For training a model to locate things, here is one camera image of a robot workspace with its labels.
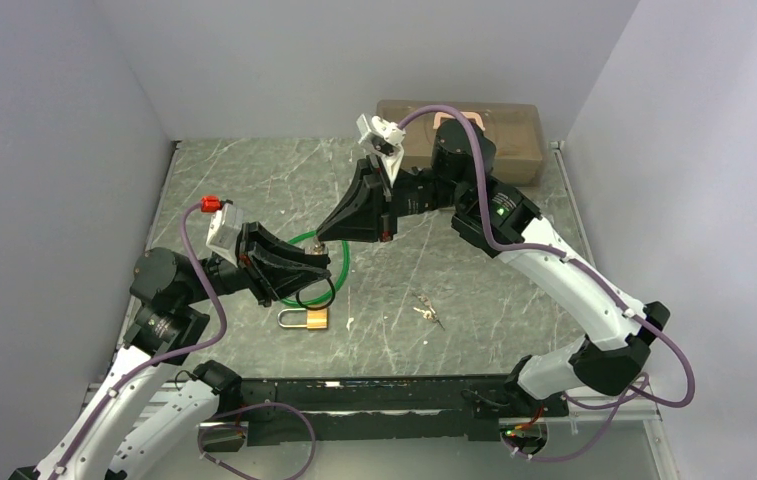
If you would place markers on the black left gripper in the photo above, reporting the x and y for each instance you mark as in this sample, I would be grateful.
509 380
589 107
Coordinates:
282 278

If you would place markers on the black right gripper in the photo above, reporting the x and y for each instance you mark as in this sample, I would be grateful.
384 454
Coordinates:
370 209

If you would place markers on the black cable padlock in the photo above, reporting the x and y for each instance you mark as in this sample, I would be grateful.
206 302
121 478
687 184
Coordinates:
315 296

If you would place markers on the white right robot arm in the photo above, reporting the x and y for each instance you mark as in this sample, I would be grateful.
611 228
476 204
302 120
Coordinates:
500 221

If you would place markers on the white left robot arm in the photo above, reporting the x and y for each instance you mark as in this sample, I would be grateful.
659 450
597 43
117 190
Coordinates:
109 440

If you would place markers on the silver key bunch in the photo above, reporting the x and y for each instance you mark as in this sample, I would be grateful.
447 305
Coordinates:
427 310

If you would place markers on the brass padlock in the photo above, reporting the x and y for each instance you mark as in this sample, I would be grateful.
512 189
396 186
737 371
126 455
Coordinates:
302 318

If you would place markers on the brown plastic toolbox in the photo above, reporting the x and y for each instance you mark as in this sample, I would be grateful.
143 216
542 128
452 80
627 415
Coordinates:
515 130

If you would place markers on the green cable lock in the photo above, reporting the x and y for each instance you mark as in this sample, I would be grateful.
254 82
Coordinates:
344 269

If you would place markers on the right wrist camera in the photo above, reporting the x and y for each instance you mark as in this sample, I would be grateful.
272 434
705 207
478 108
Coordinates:
384 139

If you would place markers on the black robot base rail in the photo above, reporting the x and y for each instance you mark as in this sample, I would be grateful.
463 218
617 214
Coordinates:
472 407

